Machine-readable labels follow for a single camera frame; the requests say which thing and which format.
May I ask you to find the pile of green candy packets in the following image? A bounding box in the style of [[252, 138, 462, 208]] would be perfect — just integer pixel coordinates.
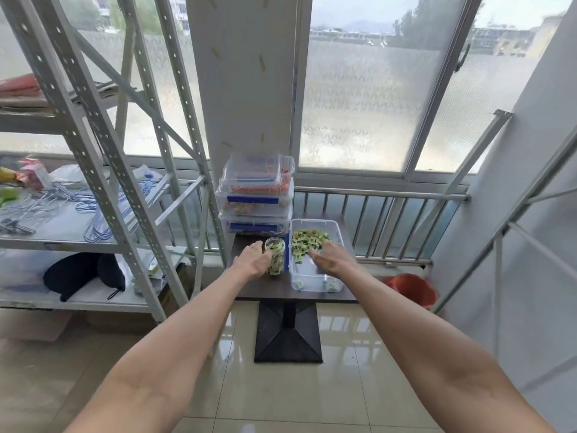
[[292, 229, 332, 259]]

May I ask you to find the person's right hand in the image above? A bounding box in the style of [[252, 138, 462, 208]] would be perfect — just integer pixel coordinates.
[[307, 241, 357, 278]]

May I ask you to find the grey metal shelf rack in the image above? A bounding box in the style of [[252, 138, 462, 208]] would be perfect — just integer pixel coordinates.
[[0, 0, 228, 323]]

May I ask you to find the person's left hand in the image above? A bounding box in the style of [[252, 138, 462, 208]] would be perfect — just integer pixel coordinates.
[[237, 241, 273, 280]]

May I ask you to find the black bag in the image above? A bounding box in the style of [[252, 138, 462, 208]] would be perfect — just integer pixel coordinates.
[[43, 252, 127, 302]]

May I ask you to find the clear plastic bin lid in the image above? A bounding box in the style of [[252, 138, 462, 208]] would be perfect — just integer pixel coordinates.
[[221, 153, 284, 185]]

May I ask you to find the steel railing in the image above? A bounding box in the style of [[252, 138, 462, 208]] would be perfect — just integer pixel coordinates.
[[171, 184, 471, 266]]

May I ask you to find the pink carton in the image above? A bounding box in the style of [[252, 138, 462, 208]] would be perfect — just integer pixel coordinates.
[[17, 156, 54, 191]]

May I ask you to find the person's left forearm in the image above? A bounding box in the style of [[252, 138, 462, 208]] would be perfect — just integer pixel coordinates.
[[65, 265, 260, 433]]

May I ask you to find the red waste bin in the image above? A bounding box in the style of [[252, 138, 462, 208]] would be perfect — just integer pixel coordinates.
[[385, 273, 439, 311]]

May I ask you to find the plastic bag of wire hangers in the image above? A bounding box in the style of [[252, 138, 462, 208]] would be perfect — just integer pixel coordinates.
[[49, 164, 163, 244]]

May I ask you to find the green candy packets batch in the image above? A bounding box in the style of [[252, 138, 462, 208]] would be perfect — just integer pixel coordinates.
[[266, 241, 285, 275]]

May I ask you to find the person's right forearm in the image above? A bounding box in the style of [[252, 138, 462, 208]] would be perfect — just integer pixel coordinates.
[[333, 261, 555, 433]]

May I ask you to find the stack of flat sheets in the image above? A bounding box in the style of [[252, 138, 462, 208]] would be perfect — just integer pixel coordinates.
[[0, 74, 123, 109]]

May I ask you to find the clear bin with green candies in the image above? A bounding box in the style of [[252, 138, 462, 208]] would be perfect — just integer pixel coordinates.
[[287, 218, 346, 293]]

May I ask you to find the frosted glass window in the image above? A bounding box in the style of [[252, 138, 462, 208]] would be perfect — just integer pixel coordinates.
[[0, 0, 208, 161], [290, 0, 577, 185]]

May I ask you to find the heap of red candy packets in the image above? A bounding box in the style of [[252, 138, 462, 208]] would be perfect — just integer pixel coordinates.
[[230, 168, 293, 197]]

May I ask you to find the black table base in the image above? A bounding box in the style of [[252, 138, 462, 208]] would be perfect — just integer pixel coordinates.
[[254, 301, 324, 364]]

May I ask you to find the clear plastic cup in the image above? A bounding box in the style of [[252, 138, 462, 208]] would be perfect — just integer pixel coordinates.
[[263, 236, 287, 277]]

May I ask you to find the grey metal rack frame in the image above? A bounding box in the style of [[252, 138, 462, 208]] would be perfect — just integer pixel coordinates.
[[423, 108, 577, 357]]

